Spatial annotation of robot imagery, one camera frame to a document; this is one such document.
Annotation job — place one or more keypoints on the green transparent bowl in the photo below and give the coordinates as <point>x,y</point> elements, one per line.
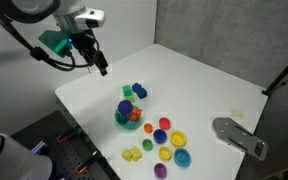
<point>119,124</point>

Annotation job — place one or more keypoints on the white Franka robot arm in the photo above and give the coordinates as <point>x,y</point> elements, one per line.
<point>67,8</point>

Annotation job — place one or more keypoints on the orange plastic cup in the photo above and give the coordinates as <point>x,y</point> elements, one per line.
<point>148,128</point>

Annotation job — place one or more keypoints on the teal plastic cup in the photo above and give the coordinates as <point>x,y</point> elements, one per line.
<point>182,157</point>

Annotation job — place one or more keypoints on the teal toy piece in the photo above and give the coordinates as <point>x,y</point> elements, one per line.
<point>121,119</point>

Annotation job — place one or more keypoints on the blue plastic cup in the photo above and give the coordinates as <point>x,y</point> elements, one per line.
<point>160,136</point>

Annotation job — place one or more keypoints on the purple plastic cup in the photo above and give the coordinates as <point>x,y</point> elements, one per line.
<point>160,171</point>

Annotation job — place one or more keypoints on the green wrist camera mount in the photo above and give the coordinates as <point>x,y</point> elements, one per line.
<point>52,41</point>

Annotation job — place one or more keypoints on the black perforated board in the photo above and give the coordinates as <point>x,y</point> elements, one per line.
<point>64,156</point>

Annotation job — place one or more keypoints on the small yellow plastic cup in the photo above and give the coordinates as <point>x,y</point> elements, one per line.
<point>165,153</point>

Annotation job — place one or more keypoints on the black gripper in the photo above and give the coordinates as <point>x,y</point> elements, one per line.
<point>84,41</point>

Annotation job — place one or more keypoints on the pale yellow sticky note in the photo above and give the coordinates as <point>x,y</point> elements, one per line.
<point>237,113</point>

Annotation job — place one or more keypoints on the blue wooden block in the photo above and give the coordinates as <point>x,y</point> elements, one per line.
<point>142,93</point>
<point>136,87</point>

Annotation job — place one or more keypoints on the red plastic cup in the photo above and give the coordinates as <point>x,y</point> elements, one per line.
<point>164,123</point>

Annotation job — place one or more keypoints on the large yellow plastic cup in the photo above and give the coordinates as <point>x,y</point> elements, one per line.
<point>178,138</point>

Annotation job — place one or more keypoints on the light green wooden block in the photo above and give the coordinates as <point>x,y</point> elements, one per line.
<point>131,99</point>

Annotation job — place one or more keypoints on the green plastic cup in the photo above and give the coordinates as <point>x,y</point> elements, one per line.
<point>147,144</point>

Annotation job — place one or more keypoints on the black clamp with red tip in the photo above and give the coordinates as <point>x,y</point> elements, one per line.
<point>69,134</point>
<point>89,161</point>

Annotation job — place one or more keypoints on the purple plastic piece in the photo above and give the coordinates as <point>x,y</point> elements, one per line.
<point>39,146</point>

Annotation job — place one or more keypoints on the small blue ball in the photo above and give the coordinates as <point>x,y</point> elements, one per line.
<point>125,106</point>

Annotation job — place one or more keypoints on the orange toy piece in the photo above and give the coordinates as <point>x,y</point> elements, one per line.
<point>134,115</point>

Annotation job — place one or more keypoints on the black stand pole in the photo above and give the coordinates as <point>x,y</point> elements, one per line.
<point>284,74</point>

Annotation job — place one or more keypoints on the yellow plastic toy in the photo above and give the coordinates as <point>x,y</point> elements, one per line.
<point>136,153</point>
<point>126,155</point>

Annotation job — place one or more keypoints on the grey metal mounting plate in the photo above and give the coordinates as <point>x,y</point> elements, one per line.
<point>230,133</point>

